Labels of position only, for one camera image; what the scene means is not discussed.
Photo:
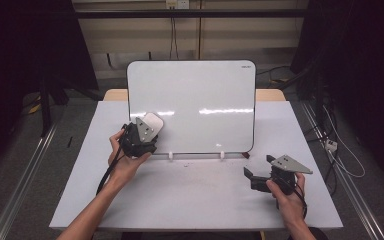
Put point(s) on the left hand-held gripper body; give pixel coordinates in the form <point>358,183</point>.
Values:
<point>140,143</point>

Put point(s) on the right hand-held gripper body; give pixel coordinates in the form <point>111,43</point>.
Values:
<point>285,165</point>

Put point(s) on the white whiteboard eraser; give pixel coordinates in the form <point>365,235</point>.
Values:
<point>155,120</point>

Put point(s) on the white whiteboard with black rim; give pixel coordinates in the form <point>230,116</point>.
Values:
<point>206,100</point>

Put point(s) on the person's left hand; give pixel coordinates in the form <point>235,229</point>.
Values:
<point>125,168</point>

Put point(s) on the person's right hand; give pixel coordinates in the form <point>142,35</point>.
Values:
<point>288,205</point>

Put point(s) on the small dark red cap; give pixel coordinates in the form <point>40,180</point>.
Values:
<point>246,155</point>

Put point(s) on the white whiteboard support clip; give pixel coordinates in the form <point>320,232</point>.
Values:
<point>222,155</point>
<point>170,156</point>

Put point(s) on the wooden table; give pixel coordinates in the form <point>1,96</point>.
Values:
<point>270,95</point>

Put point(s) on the small black floor object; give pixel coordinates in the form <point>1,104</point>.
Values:
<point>69,141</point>

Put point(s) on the black metal stand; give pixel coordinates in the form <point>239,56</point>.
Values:
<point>45,106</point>

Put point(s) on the black horizontal metal bar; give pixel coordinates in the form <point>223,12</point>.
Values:
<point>130,13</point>

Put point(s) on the black curtain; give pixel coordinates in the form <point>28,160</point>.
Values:
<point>20,50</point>
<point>373,66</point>

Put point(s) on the aluminium floor rail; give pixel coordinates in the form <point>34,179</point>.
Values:
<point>353,193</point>
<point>23,180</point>

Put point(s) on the white wall socket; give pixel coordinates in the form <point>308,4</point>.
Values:
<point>177,3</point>

